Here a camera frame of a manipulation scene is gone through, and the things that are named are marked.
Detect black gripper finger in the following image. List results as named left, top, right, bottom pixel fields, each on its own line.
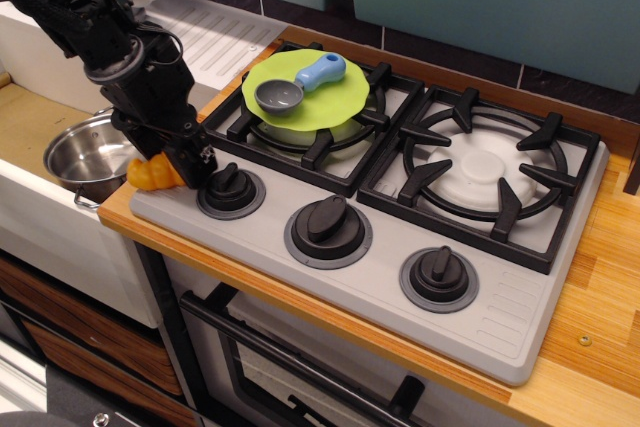
left=111, top=111, right=166, bottom=160
left=164, top=130, right=217, bottom=189

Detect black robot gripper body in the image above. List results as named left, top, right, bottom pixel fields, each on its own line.
left=99, top=32, right=198, bottom=145

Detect orange plastic croissant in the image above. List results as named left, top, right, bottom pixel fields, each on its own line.
left=126, top=152, right=186, bottom=191

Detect grey spoon with blue handle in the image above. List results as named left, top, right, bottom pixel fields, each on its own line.
left=254, top=53, right=346, bottom=116

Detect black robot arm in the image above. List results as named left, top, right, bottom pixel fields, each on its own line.
left=9, top=0, right=217, bottom=189

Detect stainless steel pot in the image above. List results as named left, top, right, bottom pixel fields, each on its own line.
left=43, top=107, right=142, bottom=209

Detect white toy sink unit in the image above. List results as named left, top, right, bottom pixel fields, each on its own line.
left=1, top=0, right=284, bottom=328

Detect lime green plastic plate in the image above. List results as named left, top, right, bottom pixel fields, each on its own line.
left=241, top=49, right=370, bottom=132

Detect black left stove knob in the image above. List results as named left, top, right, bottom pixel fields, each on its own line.
left=196, top=162, right=266, bottom=221

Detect black stove knob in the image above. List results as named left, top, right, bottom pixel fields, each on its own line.
left=399, top=246, right=480, bottom=314
left=284, top=195, right=373, bottom=270
left=196, top=162, right=266, bottom=221

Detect black left burner grate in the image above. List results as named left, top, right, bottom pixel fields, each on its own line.
left=204, top=42, right=425, bottom=196

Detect black burner grate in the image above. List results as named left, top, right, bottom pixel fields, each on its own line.
left=358, top=86, right=609, bottom=274
left=204, top=42, right=425, bottom=196

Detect black middle stove knob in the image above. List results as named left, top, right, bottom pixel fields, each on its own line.
left=284, top=195, right=373, bottom=270

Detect toy oven door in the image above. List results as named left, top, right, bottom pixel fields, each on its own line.
left=178, top=283, right=511, bottom=426

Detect wooden drawer fronts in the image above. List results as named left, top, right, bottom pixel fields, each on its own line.
left=1, top=252, right=199, bottom=426

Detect grey toy stove top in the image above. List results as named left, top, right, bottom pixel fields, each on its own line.
left=128, top=38, right=610, bottom=388

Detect black right stove knob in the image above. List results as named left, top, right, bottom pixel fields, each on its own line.
left=399, top=246, right=480, bottom=314

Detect black right burner grate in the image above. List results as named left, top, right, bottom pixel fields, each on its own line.
left=358, top=86, right=609, bottom=274

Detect black oven door handle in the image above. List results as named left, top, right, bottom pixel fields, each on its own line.
left=179, top=292, right=416, bottom=427

